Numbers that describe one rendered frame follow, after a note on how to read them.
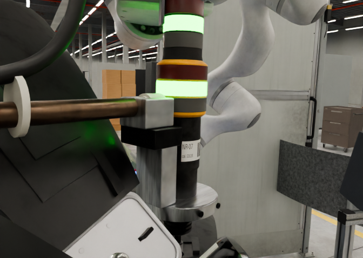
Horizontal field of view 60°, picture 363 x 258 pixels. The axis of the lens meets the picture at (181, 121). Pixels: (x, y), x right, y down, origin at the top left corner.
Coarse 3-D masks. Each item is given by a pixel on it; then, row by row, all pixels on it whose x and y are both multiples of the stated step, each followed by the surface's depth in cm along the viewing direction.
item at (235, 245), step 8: (224, 240) 21; (232, 240) 21; (208, 248) 22; (216, 248) 21; (224, 248) 20; (232, 248) 20; (240, 248) 20; (208, 256) 20; (216, 256) 20; (224, 256) 19; (232, 256) 19; (240, 256) 19; (248, 256) 26
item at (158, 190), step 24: (120, 120) 24; (144, 120) 22; (168, 120) 24; (144, 144) 23; (168, 144) 23; (144, 168) 25; (168, 168) 24; (144, 192) 25; (168, 192) 25; (216, 192) 29; (168, 216) 25; (192, 216) 25
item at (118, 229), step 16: (112, 208) 22; (128, 208) 23; (144, 208) 23; (96, 224) 21; (112, 224) 22; (128, 224) 22; (144, 224) 23; (160, 224) 23; (80, 240) 20; (96, 240) 20; (112, 240) 21; (128, 240) 22; (144, 240) 22; (160, 240) 23; (80, 256) 19; (96, 256) 20; (144, 256) 22; (160, 256) 22; (176, 256) 23
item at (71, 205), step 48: (0, 0) 28; (0, 48) 23; (0, 96) 21; (48, 96) 23; (0, 144) 19; (48, 144) 21; (96, 144) 24; (0, 192) 18; (48, 192) 20; (96, 192) 21; (48, 240) 18
